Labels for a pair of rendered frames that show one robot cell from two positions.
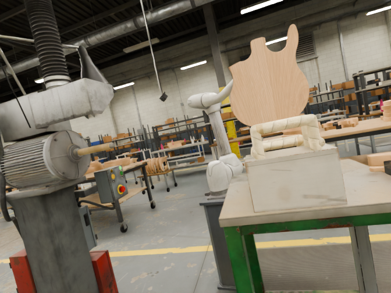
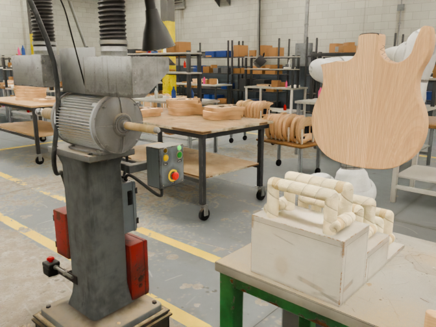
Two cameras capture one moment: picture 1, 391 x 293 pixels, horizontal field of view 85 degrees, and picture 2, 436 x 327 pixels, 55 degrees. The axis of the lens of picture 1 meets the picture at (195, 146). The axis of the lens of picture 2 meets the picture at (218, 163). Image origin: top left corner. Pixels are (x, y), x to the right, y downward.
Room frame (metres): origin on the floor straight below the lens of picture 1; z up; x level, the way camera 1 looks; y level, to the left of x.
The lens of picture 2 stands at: (-0.32, -0.54, 1.51)
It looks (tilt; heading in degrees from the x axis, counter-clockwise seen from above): 14 degrees down; 26
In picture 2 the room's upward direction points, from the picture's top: straight up
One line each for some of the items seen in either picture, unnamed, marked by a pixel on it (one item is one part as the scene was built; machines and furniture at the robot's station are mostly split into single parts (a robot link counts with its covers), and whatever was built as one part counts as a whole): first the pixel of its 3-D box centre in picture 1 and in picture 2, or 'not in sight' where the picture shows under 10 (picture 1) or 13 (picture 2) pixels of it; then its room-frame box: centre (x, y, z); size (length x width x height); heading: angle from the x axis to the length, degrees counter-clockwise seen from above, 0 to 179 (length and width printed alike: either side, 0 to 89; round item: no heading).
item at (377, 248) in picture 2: not in sight; (333, 244); (0.87, -0.34, 0.98); 0.27 x 0.16 x 0.09; 75
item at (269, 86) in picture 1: (265, 82); (367, 102); (1.02, -0.38, 1.39); 0.35 x 0.04 x 0.40; 74
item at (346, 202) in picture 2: (307, 132); (345, 205); (0.73, -0.38, 1.15); 0.03 x 0.03 x 0.09
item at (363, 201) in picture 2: (278, 142); (342, 196); (0.91, -0.35, 1.12); 0.20 x 0.03 x 0.03; 74
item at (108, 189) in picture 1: (101, 190); (152, 169); (1.35, 0.64, 0.99); 0.24 x 0.21 x 0.26; 75
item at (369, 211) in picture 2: not in sight; (368, 218); (0.89, -0.43, 1.07); 0.03 x 0.03 x 0.09
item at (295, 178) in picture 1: (289, 176); (307, 248); (0.72, -0.29, 1.02); 0.27 x 0.15 x 0.17; 75
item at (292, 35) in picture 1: (288, 39); (418, 45); (0.98, -0.51, 1.55); 0.07 x 0.04 x 0.10; 74
